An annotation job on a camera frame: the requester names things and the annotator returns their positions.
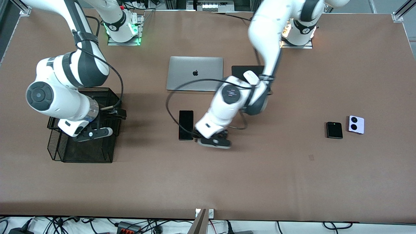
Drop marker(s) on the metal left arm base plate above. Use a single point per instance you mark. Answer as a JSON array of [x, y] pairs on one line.
[[295, 46]]

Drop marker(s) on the long black smartphone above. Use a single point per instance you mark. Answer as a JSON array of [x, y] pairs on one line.
[[186, 122]]

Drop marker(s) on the silver closed laptop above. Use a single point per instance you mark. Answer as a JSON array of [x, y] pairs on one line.
[[182, 71]]

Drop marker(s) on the lilac flip phone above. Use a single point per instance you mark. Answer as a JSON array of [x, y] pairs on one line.
[[355, 125]]

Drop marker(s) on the black mouse pad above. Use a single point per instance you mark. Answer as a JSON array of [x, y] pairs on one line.
[[239, 73]]

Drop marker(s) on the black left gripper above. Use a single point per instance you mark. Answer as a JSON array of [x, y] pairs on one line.
[[223, 134]]

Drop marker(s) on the black flip phone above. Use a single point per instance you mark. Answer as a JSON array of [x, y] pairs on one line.
[[334, 130]]

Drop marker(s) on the control box with connectors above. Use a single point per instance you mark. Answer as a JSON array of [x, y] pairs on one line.
[[211, 6]]

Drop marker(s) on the aluminium frame profile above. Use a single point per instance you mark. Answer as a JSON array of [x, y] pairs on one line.
[[398, 16], [24, 11]]

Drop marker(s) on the large paper table cover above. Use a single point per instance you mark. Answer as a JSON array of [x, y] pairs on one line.
[[208, 178]]

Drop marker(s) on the grey camera post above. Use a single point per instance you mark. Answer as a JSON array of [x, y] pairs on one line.
[[199, 224]]

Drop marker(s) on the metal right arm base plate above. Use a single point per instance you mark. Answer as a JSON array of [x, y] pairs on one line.
[[123, 43]]

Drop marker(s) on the black power adapter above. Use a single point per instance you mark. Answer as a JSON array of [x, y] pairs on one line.
[[19, 231]]

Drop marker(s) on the white computer mouse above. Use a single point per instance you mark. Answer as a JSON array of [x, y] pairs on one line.
[[250, 77]]

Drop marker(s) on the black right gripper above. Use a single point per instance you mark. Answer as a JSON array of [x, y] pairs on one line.
[[114, 114]]

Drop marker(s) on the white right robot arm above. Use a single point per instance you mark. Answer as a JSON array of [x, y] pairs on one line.
[[61, 100]]

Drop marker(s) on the black power strip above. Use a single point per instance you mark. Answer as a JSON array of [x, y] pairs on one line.
[[128, 227]]

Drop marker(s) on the white post bracket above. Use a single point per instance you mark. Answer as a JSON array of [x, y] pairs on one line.
[[211, 213]]

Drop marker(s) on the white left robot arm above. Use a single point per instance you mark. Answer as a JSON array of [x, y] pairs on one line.
[[266, 26]]

